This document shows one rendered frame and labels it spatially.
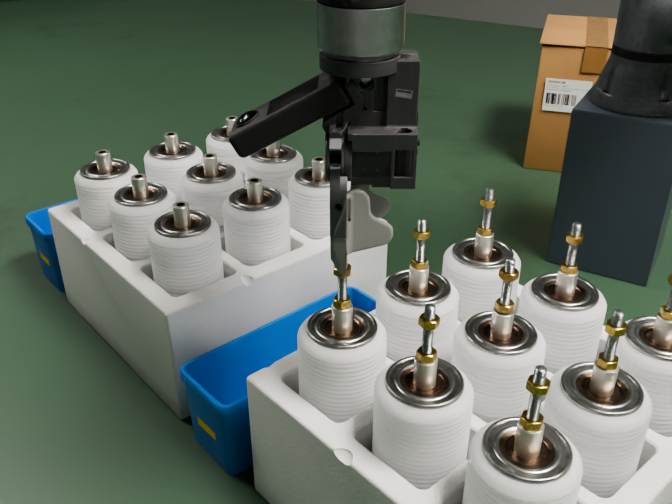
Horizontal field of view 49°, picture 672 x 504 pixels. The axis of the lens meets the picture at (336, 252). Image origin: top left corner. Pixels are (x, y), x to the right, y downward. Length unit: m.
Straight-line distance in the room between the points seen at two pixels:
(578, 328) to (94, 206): 0.72
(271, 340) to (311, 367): 0.27
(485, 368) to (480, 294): 0.16
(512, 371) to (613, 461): 0.12
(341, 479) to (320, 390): 0.09
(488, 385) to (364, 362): 0.13
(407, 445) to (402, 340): 0.17
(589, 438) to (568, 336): 0.16
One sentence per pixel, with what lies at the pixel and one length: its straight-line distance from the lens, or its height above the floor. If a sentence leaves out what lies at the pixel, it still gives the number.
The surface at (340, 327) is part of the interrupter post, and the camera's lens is 0.77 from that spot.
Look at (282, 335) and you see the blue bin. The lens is 1.04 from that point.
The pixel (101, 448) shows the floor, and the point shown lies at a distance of 1.05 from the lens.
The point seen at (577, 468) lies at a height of 0.25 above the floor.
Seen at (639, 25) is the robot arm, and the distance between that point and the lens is 1.31.
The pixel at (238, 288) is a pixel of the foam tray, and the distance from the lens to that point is 1.00.
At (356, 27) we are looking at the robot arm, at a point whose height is 0.57.
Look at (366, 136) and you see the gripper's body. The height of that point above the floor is 0.48.
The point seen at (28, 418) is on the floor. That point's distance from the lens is 1.13.
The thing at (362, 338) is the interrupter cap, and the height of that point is 0.25.
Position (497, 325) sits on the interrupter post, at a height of 0.27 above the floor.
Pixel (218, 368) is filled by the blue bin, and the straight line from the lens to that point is 1.00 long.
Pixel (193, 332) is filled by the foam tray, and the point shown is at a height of 0.14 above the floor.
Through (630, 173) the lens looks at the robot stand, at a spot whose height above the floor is 0.21.
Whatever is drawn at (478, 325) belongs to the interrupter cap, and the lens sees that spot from 0.80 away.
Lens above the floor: 0.71
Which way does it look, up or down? 30 degrees down
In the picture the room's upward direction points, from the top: straight up
